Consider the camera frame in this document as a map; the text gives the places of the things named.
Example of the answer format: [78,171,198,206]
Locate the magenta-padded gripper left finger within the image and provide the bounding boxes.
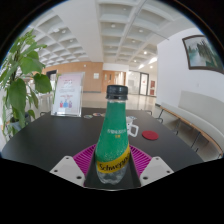
[49,143,101,190]

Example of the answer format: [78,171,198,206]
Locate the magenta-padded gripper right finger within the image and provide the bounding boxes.
[124,144,175,190]

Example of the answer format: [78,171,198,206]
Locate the green plastic drink bottle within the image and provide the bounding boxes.
[94,84,132,185]

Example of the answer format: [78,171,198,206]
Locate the flat round red coaster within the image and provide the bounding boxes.
[141,130,160,141]

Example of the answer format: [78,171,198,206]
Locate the white patterned mug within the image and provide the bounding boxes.
[125,116,140,138]

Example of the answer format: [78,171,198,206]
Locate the clear acrylic sign stand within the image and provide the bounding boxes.
[51,71,84,118]

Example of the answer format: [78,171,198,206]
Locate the black-framed glass door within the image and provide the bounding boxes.
[139,72,150,96]

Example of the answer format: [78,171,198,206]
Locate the wooden double door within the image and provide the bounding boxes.
[101,70,116,93]

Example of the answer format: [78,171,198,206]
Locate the green leafy potted plant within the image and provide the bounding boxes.
[0,29,54,138]

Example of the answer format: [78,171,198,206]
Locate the recessed ceiling lights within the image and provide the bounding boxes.
[53,21,159,69]

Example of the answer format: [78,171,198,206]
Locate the dark framed landscape picture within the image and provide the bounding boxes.
[182,34,224,75]

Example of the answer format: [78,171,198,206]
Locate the long white wall bench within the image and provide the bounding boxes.
[156,90,224,158]

